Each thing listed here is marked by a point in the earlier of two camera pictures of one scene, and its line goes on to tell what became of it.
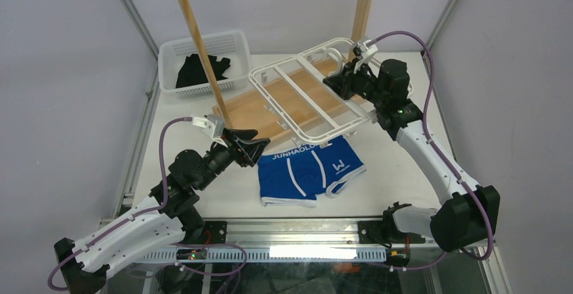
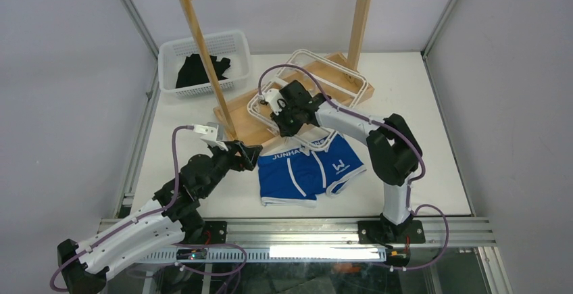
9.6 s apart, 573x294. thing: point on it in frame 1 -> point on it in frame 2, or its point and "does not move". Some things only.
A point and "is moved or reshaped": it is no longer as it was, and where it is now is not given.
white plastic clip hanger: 293,94 is moved or reshaped
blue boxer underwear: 296,176 does not move
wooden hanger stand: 280,103 does not move
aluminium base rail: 290,241 does not move
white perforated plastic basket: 181,73 does not move
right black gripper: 342,84 -> 285,130
